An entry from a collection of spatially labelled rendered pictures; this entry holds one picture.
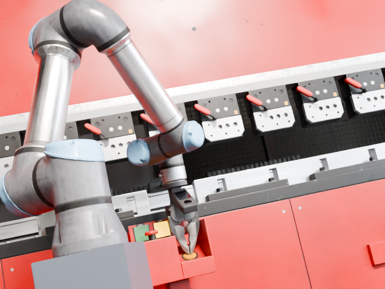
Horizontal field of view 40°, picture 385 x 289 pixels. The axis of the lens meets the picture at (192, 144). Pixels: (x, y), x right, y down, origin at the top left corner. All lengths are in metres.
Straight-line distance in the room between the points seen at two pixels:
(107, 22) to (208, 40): 0.83
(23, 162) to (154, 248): 0.47
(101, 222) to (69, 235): 0.06
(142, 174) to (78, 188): 1.42
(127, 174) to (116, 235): 1.42
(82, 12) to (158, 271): 0.70
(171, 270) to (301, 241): 0.56
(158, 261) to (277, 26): 1.10
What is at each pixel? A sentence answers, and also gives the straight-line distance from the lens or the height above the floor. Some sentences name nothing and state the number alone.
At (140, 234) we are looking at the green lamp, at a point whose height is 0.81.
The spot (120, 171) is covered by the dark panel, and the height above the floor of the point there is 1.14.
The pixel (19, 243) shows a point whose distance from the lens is 1.82.
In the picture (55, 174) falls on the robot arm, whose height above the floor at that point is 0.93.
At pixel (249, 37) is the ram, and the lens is 2.13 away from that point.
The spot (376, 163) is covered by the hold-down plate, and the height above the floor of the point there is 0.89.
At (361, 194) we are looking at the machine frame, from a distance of 1.98.
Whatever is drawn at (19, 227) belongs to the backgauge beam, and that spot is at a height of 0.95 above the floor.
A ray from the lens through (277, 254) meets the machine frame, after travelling 1.86.
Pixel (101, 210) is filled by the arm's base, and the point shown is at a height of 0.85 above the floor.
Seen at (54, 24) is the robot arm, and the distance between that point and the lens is 1.38.
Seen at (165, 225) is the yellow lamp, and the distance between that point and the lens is 1.65.
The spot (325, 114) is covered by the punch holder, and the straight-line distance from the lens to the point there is 2.10.
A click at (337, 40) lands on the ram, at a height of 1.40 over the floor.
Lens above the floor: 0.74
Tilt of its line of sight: 11 degrees up
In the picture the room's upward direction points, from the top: 12 degrees counter-clockwise
